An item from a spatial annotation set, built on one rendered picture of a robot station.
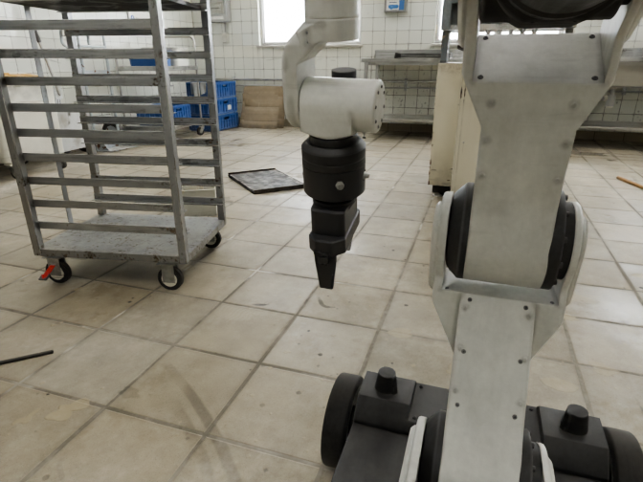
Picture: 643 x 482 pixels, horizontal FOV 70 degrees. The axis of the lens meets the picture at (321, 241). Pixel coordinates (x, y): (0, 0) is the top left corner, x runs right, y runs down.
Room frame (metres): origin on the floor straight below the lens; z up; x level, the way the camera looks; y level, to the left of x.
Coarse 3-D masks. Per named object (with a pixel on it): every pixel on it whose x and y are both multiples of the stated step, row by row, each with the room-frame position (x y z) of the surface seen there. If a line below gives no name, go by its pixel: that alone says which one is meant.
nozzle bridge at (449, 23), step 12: (444, 0) 2.99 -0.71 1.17; (456, 0) 2.97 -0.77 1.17; (444, 12) 2.99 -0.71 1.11; (456, 12) 3.05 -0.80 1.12; (444, 24) 2.99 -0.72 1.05; (456, 24) 3.04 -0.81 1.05; (480, 24) 2.95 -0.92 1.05; (492, 24) 2.93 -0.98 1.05; (504, 24) 2.91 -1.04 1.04; (576, 24) 2.75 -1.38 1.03; (444, 36) 3.09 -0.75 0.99; (444, 48) 3.08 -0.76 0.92; (444, 60) 3.08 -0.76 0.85
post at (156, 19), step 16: (160, 0) 1.65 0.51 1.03; (160, 16) 1.64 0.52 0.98; (160, 32) 1.63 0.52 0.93; (160, 48) 1.63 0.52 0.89; (160, 64) 1.63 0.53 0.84; (160, 80) 1.63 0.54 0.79; (160, 96) 1.63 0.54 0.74; (176, 144) 1.65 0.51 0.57; (176, 160) 1.64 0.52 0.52; (176, 176) 1.63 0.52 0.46; (176, 192) 1.63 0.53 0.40; (176, 208) 1.63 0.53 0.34; (176, 224) 1.63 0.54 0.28
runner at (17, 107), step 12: (12, 108) 1.74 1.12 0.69; (24, 108) 1.73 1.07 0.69; (36, 108) 1.72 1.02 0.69; (48, 108) 1.72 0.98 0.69; (60, 108) 1.71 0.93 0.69; (72, 108) 1.71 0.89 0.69; (84, 108) 1.70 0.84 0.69; (96, 108) 1.69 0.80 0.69; (108, 108) 1.69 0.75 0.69; (120, 108) 1.68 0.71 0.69; (132, 108) 1.68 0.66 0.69; (144, 108) 1.67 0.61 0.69; (156, 108) 1.66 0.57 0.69
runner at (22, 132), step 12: (24, 132) 1.73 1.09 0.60; (36, 132) 1.73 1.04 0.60; (48, 132) 1.72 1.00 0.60; (60, 132) 1.71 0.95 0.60; (72, 132) 1.71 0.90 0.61; (84, 132) 1.70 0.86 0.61; (96, 132) 1.70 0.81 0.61; (108, 132) 1.69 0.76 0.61; (120, 132) 1.68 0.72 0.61; (132, 132) 1.68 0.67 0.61; (144, 132) 1.67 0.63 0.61; (156, 132) 1.67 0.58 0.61
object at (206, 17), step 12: (204, 0) 2.08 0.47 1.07; (204, 12) 2.08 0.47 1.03; (204, 24) 2.08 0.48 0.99; (204, 36) 2.08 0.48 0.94; (204, 48) 2.08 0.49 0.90; (216, 108) 2.09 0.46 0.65; (216, 120) 2.08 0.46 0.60; (216, 132) 2.07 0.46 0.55; (216, 156) 2.08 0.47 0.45; (216, 168) 2.08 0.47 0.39; (216, 192) 2.08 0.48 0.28
